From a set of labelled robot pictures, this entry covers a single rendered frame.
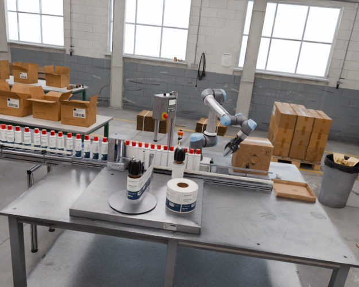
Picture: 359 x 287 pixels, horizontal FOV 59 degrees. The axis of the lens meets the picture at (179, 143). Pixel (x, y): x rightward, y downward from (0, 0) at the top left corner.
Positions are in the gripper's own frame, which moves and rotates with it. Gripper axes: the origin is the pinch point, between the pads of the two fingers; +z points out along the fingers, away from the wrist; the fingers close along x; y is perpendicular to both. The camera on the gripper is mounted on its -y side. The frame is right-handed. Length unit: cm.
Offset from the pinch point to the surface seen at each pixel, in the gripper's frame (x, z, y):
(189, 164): -17.9, 22.6, 3.5
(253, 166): 31.6, -1.8, -20.6
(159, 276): 9, 92, 49
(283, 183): 58, -7, -12
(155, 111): -65, 5, -2
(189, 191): -18, 15, 63
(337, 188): 179, -13, -147
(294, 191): 64, -10, -1
